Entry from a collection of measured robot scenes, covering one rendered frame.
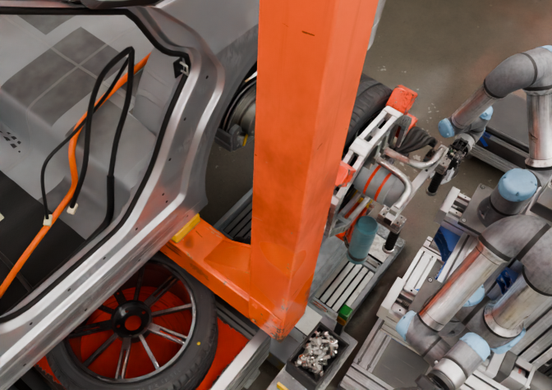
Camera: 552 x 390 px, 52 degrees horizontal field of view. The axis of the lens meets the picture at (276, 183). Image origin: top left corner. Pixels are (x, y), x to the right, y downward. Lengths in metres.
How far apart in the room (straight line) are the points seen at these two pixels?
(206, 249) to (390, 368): 0.96
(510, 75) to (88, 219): 1.56
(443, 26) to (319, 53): 3.43
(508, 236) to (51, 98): 1.66
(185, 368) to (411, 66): 2.61
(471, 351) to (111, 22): 1.86
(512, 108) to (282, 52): 2.50
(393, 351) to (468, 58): 2.30
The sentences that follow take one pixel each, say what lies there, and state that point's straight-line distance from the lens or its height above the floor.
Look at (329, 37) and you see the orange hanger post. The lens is 1.00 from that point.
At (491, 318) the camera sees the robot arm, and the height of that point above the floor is 1.07.
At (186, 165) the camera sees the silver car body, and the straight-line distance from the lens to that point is 1.97.
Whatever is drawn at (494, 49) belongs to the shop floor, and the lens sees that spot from 4.38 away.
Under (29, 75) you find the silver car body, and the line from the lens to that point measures 2.44.
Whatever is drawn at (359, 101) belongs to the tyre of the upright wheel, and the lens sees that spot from 2.04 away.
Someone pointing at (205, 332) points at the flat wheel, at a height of 0.50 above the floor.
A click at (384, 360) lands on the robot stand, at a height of 0.21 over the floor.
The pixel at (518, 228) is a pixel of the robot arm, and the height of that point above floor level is 1.45.
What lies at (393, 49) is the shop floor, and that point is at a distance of 4.13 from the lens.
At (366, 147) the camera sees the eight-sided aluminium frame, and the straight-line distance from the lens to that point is 1.98.
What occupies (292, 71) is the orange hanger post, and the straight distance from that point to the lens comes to 1.10.
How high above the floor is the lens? 2.61
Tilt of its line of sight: 54 degrees down
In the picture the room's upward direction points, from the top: 5 degrees clockwise
